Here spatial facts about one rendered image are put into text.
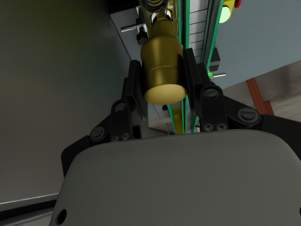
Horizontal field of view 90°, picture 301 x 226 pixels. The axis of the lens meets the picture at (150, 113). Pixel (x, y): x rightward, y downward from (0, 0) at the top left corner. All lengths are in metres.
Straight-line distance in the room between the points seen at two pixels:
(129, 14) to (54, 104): 0.39
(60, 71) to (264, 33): 0.86
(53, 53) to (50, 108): 0.06
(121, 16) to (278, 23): 0.67
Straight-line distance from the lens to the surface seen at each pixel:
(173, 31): 0.23
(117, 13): 0.52
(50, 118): 0.18
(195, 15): 0.55
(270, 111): 4.04
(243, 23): 0.83
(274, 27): 0.92
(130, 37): 0.57
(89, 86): 0.25
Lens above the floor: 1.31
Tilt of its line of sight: 22 degrees down
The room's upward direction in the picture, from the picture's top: 177 degrees clockwise
